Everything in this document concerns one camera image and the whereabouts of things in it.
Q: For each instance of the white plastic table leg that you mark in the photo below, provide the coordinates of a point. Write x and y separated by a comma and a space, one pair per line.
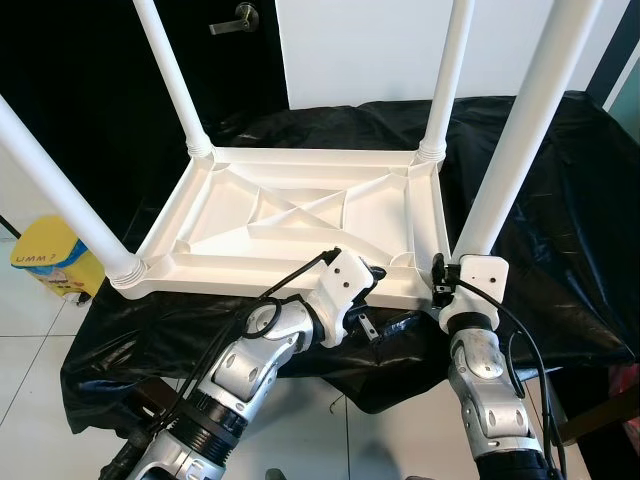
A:
530, 120
172, 75
60, 185
447, 75

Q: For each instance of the black glossy tablecloth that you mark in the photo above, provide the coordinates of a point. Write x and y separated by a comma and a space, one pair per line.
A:
570, 250

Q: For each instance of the grey right robot foot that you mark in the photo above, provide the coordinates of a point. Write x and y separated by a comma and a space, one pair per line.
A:
422, 477

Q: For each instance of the grey robot foot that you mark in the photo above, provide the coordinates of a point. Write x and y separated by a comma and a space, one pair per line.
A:
273, 474
422, 477

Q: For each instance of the grey left robot foot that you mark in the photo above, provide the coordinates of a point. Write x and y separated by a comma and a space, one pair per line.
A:
273, 474

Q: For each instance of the brown wooden table leg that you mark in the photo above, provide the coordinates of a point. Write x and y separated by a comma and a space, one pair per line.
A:
600, 415
155, 394

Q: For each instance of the pink plastic bag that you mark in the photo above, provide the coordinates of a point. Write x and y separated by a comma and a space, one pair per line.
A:
622, 382

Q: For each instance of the yellow cardboard box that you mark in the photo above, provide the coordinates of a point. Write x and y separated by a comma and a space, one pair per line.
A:
55, 260

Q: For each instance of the black door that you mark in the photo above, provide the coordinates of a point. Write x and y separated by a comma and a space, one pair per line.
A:
70, 60

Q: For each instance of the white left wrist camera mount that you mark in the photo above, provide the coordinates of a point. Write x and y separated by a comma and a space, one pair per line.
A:
345, 285

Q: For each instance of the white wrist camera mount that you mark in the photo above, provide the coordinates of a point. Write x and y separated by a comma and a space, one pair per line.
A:
480, 272
345, 285

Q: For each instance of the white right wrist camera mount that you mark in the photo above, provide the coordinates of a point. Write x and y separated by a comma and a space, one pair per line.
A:
480, 272

